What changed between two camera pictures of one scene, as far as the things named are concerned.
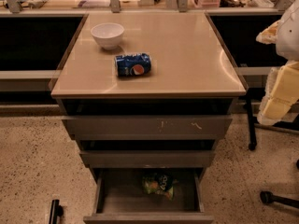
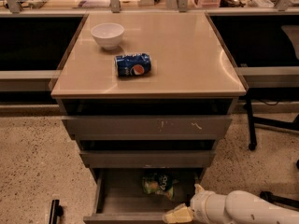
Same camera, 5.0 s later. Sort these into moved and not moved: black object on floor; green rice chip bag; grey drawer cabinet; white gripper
Moved: white gripper
Not moved: grey drawer cabinet; black object on floor; green rice chip bag
